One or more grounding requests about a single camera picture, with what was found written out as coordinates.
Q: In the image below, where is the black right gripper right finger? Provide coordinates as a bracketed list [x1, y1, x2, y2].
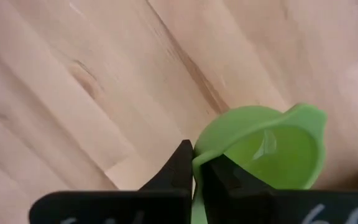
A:
[201, 154, 358, 224]

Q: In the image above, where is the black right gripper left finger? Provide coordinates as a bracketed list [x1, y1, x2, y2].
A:
[28, 139, 195, 224]

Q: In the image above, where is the green measuring cup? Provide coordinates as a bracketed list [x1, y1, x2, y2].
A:
[191, 103, 328, 224]

